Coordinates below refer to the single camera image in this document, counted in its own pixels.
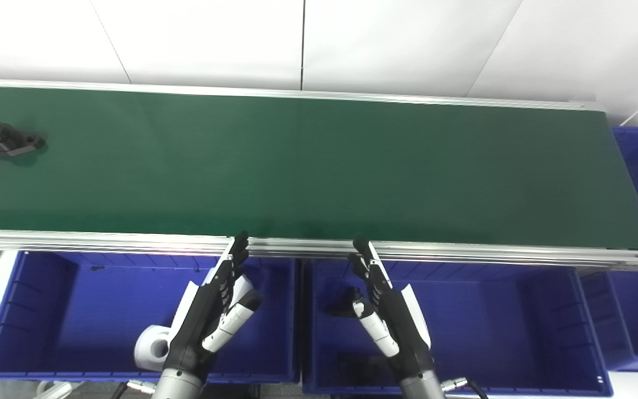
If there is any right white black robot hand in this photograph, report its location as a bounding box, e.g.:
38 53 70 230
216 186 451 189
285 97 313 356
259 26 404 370
347 237 433 383

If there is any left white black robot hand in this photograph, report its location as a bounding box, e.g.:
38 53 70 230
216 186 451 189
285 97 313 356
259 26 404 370
161 231 264 383

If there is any black flanged machine part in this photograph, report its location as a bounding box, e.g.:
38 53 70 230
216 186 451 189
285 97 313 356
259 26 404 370
0 121 47 161

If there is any black T-shaped part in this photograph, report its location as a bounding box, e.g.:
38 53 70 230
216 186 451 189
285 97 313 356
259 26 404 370
327 288 365 318

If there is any white cylindrical part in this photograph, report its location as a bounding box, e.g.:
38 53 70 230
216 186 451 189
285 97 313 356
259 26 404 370
133 325 173 372

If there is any green conveyor belt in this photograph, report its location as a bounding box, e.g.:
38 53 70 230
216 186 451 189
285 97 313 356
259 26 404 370
0 78 638 272

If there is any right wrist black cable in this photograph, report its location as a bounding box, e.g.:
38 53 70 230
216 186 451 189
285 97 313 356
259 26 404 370
441 376 490 399

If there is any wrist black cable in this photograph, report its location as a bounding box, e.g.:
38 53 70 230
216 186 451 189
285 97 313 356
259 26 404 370
110 379 157 399
441 376 490 399

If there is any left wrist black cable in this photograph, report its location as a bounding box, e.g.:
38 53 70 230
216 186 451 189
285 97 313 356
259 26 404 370
110 379 157 399

